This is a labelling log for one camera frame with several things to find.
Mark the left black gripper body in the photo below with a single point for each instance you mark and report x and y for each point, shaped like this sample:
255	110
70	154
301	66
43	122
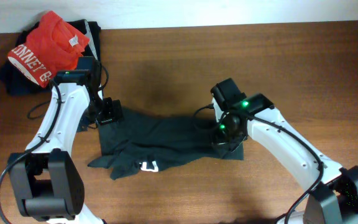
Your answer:
105	121

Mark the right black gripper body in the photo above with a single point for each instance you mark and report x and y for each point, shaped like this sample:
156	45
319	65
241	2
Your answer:
225	146

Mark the dark green t-shirt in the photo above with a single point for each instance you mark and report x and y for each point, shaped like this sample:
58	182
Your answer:
141	142

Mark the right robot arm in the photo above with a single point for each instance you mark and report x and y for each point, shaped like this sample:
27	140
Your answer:
330	191

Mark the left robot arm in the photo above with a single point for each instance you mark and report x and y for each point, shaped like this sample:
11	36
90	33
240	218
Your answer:
46	184

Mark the red folded t-shirt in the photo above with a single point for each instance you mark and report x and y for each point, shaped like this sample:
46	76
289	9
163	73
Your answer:
55	45

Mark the navy folded shirt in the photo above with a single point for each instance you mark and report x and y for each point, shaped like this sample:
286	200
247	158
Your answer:
16	84

